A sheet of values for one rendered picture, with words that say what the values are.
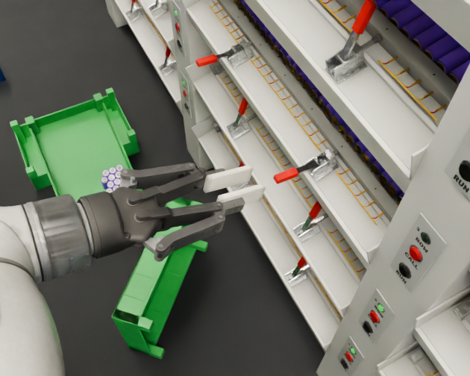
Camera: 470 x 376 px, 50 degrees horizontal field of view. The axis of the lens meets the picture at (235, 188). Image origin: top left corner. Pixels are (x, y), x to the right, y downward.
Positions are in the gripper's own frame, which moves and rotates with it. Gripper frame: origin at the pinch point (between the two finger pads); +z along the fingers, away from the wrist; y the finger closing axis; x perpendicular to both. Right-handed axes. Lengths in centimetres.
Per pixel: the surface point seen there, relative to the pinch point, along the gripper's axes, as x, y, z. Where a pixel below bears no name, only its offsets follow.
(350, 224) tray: -1.6, 9.8, 13.6
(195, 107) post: -29, -45, 19
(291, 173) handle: 0.1, 0.2, 9.0
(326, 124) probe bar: 3.2, -4.4, 17.2
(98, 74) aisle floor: -58, -95, 12
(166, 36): -21, -61, 18
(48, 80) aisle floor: -61, -99, -2
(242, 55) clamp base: 0.5, -25.6, 14.7
